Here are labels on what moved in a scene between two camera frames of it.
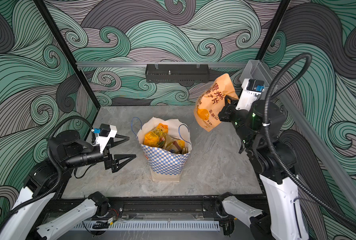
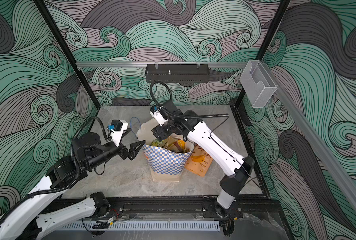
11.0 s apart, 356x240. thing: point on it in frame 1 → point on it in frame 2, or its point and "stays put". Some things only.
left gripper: [112, 163] → [131, 153]
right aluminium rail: [344, 181] stays put
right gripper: [228, 113] → [161, 132]
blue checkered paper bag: [164, 165] stays put
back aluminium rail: [137, 64] stays put
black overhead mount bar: [177, 73] stays put
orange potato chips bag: [210, 102] → [199, 161]
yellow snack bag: [157, 137] → [181, 144]
